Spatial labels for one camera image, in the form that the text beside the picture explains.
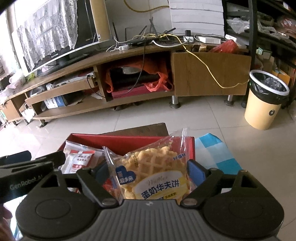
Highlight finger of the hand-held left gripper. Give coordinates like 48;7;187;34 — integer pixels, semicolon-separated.
35;151;67;169

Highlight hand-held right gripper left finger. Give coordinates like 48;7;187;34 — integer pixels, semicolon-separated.
39;162;115;208

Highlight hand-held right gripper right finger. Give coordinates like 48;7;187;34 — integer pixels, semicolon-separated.
180;159;259;208

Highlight white foil snack packet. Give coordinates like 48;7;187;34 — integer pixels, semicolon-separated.
62;148;96;175

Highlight red cardboard box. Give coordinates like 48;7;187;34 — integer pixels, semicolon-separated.
57;133;196;193

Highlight yellow waffle packet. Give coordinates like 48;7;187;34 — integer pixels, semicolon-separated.
102;127;193;201

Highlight person's left hand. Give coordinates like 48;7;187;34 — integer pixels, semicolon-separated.
0;204;14;241

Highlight blue checked tablecloth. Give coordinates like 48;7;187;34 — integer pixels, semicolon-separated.
194;133;243;173

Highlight blue and white box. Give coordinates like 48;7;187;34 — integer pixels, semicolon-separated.
44;96;66;109

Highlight dark red flat box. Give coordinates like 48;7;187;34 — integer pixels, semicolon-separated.
112;86;174;100

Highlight beige trash bin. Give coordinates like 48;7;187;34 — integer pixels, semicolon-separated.
244;70;290;131

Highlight wooden television stand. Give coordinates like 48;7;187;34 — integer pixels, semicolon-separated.
0;43;252;127

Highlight orange plastic bag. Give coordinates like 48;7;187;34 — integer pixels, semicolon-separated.
106;58;173;93

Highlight white lace cloth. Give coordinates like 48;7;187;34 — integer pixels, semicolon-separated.
17;0;80;70

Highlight red plastic bag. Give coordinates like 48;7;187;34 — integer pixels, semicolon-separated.
209;39;241;54

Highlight white flat device box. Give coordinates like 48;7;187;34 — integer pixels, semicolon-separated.
196;35;221;44

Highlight black router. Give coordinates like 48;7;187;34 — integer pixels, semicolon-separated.
112;17;176;45

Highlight black television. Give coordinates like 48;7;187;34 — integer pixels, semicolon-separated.
11;0;111;76

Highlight black shelf rack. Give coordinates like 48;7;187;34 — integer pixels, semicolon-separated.
222;0;296;109

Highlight clear crumpled plastic bag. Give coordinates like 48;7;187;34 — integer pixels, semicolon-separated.
227;17;250;29

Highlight white foam board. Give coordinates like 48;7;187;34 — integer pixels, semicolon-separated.
168;0;224;37

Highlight pink wrapped package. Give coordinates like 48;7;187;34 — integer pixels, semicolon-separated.
277;15;296;35

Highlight yellow cable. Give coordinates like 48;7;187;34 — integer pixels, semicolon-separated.
124;0;250;89

